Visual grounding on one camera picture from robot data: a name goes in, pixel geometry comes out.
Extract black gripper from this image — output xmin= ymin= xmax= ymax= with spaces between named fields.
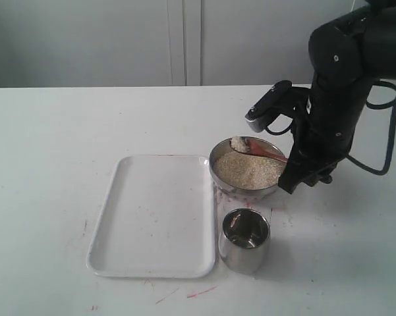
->
xmin=277 ymin=96 xmax=354 ymax=194

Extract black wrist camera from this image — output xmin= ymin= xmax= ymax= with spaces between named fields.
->
xmin=245 ymin=80 xmax=310 ymax=133

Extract brown wooden spoon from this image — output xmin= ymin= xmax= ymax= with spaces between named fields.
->
xmin=230 ymin=136 xmax=288 ymax=163

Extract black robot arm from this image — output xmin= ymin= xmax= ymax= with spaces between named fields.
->
xmin=278 ymin=1 xmax=396 ymax=193

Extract white rectangular plastic tray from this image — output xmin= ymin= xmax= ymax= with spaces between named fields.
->
xmin=86 ymin=155 xmax=216 ymax=279

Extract stainless steel cup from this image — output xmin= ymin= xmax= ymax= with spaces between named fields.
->
xmin=218 ymin=208 xmax=271 ymax=275

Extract steel bowl of rice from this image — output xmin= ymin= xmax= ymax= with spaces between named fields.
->
xmin=208 ymin=138 xmax=286 ymax=201

